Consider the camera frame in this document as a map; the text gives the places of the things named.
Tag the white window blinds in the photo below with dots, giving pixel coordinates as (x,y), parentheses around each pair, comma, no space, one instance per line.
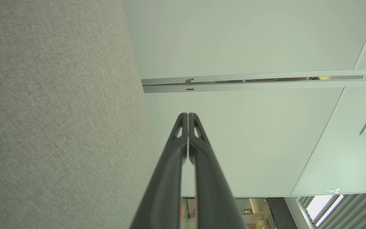
(354,211)

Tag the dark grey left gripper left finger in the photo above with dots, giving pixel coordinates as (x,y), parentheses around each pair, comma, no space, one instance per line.
(167,184)

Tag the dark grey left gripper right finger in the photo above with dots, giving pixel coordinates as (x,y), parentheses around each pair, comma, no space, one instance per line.
(211,190)

